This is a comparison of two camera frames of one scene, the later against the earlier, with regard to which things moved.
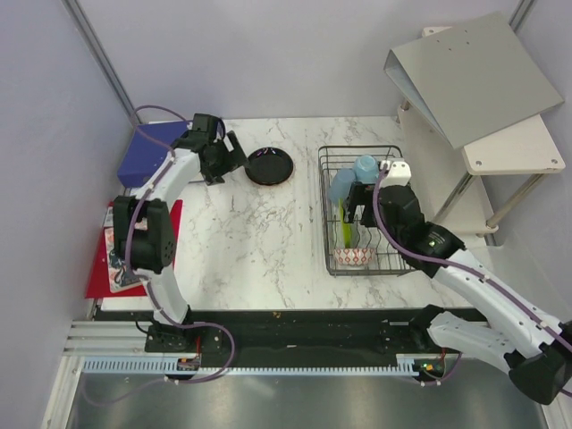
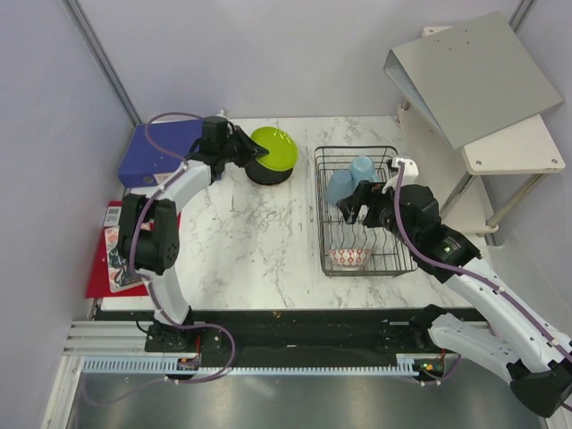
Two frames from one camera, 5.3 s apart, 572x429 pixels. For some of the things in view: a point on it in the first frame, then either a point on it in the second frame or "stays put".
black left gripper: [214, 176] to [253, 150]
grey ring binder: [472, 80] stays put
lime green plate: [347, 226] to [282, 149]
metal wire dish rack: [353, 245] stays put
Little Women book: [115, 264] stays put
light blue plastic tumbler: [340, 184] stays put
